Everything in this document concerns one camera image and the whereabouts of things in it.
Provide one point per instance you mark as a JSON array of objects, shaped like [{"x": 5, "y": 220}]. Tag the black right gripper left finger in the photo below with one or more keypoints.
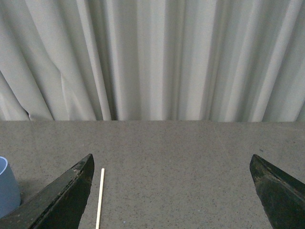
[{"x": 60, "y": 205}]

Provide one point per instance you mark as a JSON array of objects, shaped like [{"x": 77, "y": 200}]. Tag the light wooden chopstick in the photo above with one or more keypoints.
[{"x": 99, "y": 209}]

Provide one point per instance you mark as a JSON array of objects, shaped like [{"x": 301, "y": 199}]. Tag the blue cup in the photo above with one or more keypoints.
[{"x": 9, "y": 189}]

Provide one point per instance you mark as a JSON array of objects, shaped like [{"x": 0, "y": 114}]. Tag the white curtain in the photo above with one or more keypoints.
[{"x": 217, "y": 60}]

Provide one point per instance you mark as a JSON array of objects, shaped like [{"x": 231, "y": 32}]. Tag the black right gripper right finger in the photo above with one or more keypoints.
[{"x": 282, "y": 196}]

